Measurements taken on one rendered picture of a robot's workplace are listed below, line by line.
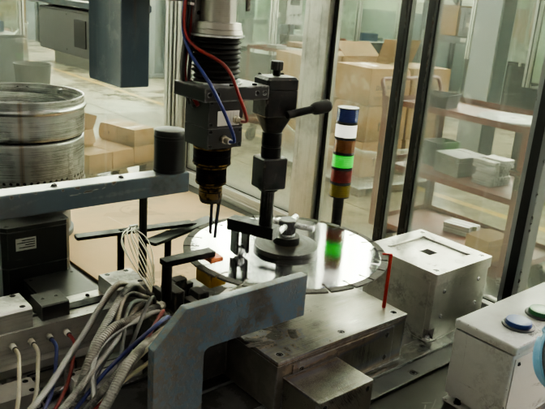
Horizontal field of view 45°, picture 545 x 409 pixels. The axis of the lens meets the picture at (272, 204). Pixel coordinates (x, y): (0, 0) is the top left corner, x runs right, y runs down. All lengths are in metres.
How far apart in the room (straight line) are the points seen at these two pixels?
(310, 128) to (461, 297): 0.62
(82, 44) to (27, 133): 0.33
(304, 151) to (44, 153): 0.65
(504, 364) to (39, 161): 1.04
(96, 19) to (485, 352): 0.80
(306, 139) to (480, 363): 0.84
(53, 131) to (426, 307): 0.89
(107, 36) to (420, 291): 0.72
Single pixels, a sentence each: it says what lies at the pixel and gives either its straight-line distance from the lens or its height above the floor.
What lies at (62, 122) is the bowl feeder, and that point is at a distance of 1.57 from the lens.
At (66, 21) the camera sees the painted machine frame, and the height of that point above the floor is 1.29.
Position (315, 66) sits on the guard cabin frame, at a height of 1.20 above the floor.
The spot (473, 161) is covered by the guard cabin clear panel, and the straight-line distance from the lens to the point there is 1.44.
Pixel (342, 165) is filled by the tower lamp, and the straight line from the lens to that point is 1.38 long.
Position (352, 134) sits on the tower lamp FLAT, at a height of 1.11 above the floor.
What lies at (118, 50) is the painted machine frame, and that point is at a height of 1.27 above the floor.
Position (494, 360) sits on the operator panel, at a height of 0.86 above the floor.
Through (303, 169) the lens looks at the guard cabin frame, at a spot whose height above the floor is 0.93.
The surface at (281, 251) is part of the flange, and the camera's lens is 1.11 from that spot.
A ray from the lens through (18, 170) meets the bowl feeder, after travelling 1.56.
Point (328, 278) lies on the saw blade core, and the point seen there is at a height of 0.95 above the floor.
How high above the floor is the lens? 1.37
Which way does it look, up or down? 18 degrees down
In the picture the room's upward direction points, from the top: 4 degrees clockwise
